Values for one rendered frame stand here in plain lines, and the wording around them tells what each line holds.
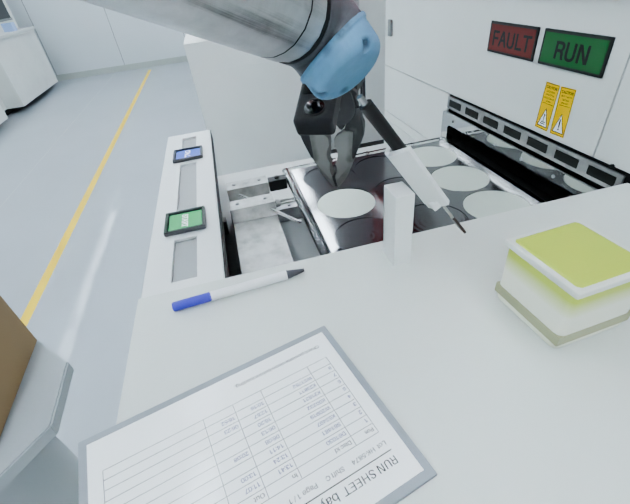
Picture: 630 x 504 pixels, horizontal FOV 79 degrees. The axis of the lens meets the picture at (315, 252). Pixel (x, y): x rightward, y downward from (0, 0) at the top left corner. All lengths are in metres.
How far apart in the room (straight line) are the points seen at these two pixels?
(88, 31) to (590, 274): 8.60
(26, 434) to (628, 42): 0.86
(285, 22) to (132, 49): 8.33
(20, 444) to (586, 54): 0.87
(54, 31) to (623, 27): 8.59
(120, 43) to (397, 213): 8.36
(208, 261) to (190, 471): 0.25
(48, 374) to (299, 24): 0.55
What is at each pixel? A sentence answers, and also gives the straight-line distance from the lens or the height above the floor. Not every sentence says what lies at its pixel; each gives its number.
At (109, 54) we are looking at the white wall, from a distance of 8.69.
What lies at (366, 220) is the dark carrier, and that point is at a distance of 0.61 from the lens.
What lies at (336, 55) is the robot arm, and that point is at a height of 1.17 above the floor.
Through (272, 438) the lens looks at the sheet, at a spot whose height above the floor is 0.97.
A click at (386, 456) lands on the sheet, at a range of 0.29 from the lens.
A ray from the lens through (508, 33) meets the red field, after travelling 0.80.
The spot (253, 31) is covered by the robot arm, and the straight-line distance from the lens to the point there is 0.29.
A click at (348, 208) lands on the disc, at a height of 0.90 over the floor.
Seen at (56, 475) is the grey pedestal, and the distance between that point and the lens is 0.76.
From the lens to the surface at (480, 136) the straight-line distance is 0.85.
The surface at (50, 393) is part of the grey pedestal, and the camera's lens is 0.63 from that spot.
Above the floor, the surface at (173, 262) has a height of 0.96.
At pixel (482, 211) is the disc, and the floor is 0.90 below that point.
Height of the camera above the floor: 1.23
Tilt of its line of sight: 37 degrees down
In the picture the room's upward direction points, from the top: 7 degrees counter-clockwise
